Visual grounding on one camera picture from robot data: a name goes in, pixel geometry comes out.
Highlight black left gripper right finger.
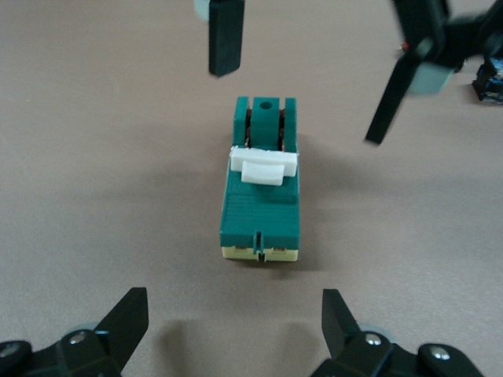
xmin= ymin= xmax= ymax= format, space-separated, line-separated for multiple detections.
xmin=310 ymin=288 xmax=485 ymax=377

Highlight green push button switch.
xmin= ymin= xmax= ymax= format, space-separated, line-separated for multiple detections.
xmin=471 ymin=54 xmax=503 ymax=104

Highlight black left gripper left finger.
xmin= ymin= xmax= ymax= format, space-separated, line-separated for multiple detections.
xmin=0 ymin=287 xmax=150 ymax=377

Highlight green load switch white handle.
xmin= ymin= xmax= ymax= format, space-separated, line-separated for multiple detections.
xmin=218 ymin=96 xmax=303 ymax=265

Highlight brown table mat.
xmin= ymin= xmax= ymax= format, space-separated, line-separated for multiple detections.
xmin=0 ymin=0 xmax=503 ymax=377

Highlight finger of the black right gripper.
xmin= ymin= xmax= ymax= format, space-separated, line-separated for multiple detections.
xmin=364 ymin=0 xmax=457 ymax=146
xmin=194 ymin=0 xmax=246 ymax=78

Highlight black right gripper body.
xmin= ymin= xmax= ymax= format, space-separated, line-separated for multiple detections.
xmin=443 ymin=6 xmax=503 ymax=68

